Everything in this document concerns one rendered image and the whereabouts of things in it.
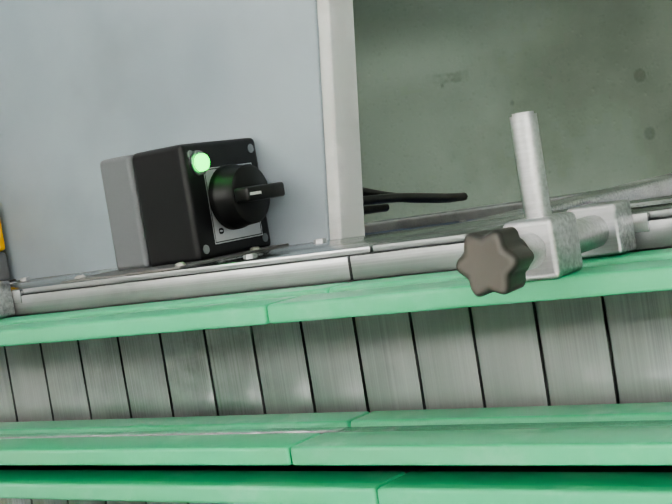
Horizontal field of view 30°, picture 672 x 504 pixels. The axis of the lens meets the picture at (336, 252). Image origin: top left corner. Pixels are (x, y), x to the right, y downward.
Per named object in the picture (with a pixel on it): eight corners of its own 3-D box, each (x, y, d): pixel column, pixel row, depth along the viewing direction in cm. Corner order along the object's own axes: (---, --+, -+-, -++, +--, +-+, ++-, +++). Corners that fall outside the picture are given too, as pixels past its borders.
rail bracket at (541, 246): (579, 256, 63) (447, 300, 52) (557, 112, 63) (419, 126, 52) (655, 248, 61) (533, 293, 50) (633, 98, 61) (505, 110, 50)
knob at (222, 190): (255, 225, 88) (292, 220, 86) (213, 233, 85) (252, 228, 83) (244, 162, 88) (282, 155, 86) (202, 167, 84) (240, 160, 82)
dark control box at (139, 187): (194, 256, 95) (115, 273, 88) (177, 152, 94) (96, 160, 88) (279, 245, 90) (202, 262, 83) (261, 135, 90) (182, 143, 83)
